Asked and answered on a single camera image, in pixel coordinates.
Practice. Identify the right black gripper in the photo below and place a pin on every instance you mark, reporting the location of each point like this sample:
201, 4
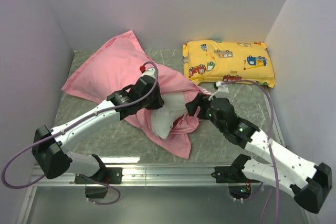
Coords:
192, 106

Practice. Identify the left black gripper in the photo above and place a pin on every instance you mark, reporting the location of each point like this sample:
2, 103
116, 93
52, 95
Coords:
159, 101

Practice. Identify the white pillow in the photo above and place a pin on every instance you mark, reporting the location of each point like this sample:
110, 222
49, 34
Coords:
162, 120

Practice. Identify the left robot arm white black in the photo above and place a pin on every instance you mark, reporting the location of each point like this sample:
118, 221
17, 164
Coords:
53, 148

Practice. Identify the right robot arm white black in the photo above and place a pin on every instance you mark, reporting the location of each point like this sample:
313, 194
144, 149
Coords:
308, 183

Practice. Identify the yellow cartoon car pillow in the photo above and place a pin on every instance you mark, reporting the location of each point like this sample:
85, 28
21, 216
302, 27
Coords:
212, 61

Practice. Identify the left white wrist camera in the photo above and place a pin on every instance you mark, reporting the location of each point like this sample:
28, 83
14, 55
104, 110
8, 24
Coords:
148, 71

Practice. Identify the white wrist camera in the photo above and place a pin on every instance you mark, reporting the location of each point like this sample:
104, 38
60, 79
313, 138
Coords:
148, 71
219, 87

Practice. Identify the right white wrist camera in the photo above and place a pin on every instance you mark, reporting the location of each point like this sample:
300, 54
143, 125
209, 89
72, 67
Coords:
219, 87

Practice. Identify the aluminium rail frame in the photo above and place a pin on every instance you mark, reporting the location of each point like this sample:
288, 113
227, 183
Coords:
182, 190

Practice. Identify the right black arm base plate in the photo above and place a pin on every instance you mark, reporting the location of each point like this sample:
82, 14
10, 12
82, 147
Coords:
239, 186

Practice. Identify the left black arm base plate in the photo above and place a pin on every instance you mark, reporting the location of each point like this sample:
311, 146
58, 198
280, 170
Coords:
98, 186

